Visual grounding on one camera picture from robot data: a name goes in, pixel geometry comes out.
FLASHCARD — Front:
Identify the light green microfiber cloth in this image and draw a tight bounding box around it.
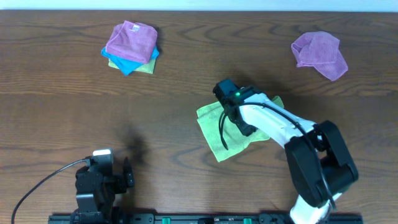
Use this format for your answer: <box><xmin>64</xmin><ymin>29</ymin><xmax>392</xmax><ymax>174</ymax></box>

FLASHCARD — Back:
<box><xmin>197</xmin><ymin>101</ymin><xmax>270</xmax><ymax>162</ymax></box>

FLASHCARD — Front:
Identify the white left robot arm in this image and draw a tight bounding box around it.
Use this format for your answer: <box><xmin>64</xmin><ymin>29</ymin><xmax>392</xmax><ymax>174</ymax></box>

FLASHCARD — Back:
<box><xmin>69</xmin><ymin>155</ymin><xmax>135</xmax><ymax>224</ymax></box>

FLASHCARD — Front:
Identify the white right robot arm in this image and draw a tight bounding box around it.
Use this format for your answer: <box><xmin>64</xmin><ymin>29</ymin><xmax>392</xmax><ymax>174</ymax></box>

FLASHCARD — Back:
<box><xmin>213</xmin><ymin>79</ymin><xmax>363</xmax><ymax>223</ymax></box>

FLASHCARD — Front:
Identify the folded green cloth under stack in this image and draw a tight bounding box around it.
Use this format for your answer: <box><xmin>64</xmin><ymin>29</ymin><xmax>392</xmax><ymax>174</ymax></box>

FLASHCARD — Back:
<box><xmin>108</xmin><ymin>59</ymin><xmax>156</xmax><ymax>74</ymax></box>

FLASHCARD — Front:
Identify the crumpled purple cloth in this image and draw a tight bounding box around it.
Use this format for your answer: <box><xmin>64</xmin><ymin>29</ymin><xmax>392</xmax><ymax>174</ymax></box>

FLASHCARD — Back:
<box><xmin>291</xmin><ymin>31</ymin><xmax>348</xmax><ymax>81</ymax></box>

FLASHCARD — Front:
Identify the folded blue cloth in stack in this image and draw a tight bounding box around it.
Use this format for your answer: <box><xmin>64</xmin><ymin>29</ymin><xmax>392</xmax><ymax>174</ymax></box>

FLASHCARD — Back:
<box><xmin>101</xmin><ymin>47</ymin><xmax>159</xmax><ymax>76</ymax></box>

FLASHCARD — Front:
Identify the folded purple cloth on stack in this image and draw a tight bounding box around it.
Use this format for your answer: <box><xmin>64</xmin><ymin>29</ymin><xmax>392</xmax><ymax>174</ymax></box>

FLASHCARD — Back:
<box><xmin>105</xmin><ymin>21</ymin><xmax>158</xmax><ymax>63</ymax></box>

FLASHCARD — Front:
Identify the black left camera cable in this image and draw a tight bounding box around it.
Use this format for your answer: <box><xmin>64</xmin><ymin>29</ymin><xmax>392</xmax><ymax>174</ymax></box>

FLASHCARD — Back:
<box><xmin>11</xmin><ymin>158</ymin><xmax>91</xmax><ymax>224</ymax></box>

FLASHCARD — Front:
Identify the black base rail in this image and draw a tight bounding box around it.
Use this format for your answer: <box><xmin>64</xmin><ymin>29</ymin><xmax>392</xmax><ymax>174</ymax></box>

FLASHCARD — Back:
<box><xmin>48</xmin><ymin>213</ymin><xmax>364</xmax><ymax>224</ymax></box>

